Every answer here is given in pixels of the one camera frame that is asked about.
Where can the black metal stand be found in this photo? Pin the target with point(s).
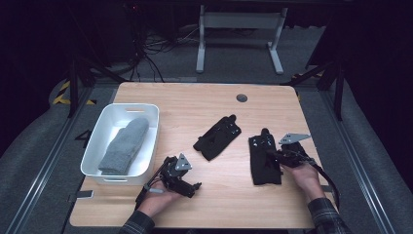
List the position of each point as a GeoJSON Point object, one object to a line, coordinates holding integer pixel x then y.
{"type": "Point", "coordinates": [337, 87]}
{"type": "Point", "coordinates": [74, 87]}

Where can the black glove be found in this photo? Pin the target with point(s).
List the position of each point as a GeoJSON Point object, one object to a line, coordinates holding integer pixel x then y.
{"type": "Point", "coordinates": [261, 165]}
{"type": "Point", "coordinates": [217, 138]}

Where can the white metal table frame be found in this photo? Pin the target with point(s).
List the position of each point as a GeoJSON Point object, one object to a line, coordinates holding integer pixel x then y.
{"type": "Point", "coordinates": [240, 21]}

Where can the yellow black floor tape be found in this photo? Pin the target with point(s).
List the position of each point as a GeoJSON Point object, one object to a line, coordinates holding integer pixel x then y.
{"type": "Point", "coordinates": [61, 94]}

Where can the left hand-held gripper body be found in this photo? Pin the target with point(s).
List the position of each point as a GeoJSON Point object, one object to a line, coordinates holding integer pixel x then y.
{"type": "Point", "coordinates": [175, 177]}

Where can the white plastic storage bin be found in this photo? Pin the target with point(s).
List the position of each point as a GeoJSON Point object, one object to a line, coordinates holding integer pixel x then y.
{"type": "Point", "coordinates": [149, 146]}

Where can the person's right hand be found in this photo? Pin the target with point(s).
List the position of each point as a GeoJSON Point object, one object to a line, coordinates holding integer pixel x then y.
{"type": "Point", "coordinates": [305, 180]}

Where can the person's left hand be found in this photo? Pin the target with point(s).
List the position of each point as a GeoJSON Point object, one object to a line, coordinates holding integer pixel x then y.
{"type": "Point", "coordinates": [156, 200]}

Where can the grey round table grommet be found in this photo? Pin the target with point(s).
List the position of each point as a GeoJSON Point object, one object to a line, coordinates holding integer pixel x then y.
{"type": "Point", "coordinates": [242, 97]}

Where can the aluminium floor rail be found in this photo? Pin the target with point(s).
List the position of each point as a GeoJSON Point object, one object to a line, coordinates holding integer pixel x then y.
{"type": "Point", "coordinates": [48, 162]}
{"type": "Point", "coordinates": [357, 162]}

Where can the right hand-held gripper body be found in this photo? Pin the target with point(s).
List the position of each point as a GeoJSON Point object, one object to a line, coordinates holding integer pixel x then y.
{"type": "Point", "coordinates": [293, 152]}

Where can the plain grey knit mitten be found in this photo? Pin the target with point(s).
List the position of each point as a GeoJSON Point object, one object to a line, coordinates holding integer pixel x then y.
{"type": "Point", "coordinates": [125, 148]}

